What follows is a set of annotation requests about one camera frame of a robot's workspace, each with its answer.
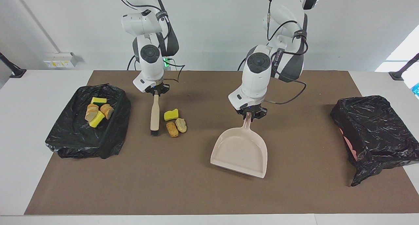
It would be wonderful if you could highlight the beige hand brush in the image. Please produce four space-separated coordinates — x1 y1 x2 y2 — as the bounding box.
150 94 161 136

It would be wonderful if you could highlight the plain yellow sponge piece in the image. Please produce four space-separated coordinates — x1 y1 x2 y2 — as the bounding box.
164 109 179 122

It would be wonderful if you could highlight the beige plastic dustpan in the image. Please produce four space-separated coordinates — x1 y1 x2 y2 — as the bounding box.
210 112 268 179

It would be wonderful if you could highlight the brown bread roll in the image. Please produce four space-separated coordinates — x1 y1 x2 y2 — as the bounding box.
166 121 179 138

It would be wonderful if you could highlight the large striped croissant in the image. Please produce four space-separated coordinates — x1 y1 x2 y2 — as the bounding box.
100 104 115 120

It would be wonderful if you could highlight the notched yellow green sponge piece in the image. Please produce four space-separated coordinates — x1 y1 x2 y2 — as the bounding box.
89 111 105 128

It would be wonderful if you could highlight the striped bread loaf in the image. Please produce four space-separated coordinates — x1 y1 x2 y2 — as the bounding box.
85 104 99 122

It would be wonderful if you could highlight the black plastic trash bag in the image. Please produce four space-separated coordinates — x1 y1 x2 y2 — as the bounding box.
45 83 132 159
330 95 419 187

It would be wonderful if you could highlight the pink bin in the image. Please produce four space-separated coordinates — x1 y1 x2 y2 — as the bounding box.
340 129 359 162

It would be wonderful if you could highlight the brown paper table mat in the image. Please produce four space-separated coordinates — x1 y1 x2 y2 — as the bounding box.
25 70 419 216

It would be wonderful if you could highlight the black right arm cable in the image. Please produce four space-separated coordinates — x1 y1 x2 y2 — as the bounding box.
111 0 186 83

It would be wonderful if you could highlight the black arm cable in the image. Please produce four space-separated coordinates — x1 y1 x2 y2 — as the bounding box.
111 0 186 83
267 0 308 105

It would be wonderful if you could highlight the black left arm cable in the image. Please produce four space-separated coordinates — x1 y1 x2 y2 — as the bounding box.
267 0 308 105

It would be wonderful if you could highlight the white wall outlet box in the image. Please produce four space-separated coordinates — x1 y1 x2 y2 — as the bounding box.
44 52 78 68

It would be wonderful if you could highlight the black camera stand clamp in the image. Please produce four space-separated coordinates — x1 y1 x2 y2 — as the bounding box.
0 52 27 78
389 53 419 81

